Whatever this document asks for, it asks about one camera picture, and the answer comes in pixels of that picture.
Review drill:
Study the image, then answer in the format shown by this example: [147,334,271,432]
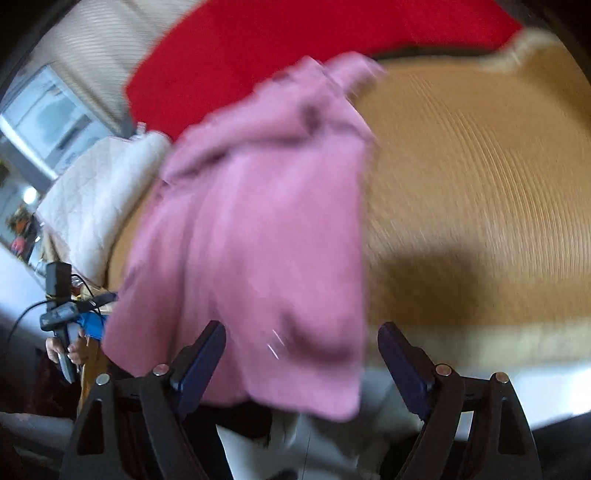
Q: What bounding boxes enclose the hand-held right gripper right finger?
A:
[378,323,543,480]

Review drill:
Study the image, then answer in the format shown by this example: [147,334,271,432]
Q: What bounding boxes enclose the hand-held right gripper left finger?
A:
[60,320,227,480]

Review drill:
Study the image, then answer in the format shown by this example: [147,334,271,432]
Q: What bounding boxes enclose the pink zip jacket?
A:
[102,51,389,423]

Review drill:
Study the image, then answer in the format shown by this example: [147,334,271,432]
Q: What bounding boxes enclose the person's left hand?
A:
[45,330,88,367]

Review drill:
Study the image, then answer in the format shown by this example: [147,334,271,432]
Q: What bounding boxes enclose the orange flowers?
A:
[9,208,38,234]

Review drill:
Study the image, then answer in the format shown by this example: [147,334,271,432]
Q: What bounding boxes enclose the white quilted pad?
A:
[37,131,174,284]

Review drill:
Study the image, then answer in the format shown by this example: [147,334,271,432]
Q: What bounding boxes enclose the white cloth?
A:
[217,406,426,480]

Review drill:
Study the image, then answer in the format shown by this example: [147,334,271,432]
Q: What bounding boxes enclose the woven straw mat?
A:
[108,28,591,370]

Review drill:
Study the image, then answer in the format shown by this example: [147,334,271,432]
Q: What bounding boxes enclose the beige dotted curtain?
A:
[32,0,199,134]

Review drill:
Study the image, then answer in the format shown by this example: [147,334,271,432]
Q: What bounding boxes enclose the red blanket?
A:
[124,0,525,144]

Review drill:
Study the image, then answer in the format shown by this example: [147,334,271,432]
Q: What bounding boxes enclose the black cable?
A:
[0,272,116,365]

